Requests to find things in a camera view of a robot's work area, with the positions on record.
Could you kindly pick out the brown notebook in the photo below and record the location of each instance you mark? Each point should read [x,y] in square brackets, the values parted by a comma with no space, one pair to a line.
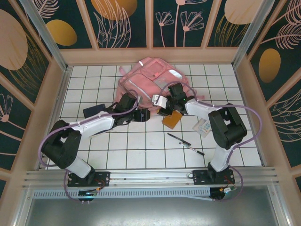
[172,121]

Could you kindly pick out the pink student backpack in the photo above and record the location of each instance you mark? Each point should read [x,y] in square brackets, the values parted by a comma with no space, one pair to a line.
[145,82]

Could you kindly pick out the dark blue book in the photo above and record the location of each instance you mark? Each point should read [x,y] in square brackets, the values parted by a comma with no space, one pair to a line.
[94,110]

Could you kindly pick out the plain black pen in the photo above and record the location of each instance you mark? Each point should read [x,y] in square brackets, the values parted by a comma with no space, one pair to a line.
[178,139]

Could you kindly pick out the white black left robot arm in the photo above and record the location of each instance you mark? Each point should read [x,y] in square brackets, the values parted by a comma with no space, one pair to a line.
[94,124]

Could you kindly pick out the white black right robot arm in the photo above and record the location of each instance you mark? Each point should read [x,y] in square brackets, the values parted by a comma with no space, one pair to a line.
[225,127]

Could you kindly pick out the black pen with white print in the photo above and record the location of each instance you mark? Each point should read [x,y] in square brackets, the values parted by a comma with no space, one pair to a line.
[192,148]

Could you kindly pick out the grey metal sheet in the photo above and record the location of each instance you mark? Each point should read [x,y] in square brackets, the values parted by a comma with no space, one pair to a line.
[150,213]

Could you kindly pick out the aluminium table side rail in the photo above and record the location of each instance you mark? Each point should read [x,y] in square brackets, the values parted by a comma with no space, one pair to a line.
[55,113]
[249,113]

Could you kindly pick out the long aluminium mounting rail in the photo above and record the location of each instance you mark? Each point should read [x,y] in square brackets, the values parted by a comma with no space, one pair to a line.
[150,175]

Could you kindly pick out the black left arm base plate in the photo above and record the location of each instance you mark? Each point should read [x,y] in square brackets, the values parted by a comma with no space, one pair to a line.
[103,179]

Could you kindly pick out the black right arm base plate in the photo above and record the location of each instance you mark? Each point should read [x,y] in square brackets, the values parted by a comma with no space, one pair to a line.
[200,176]

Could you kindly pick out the aluminium corner post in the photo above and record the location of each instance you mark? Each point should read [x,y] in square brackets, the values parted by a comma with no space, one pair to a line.
[47,37]
[254,35]

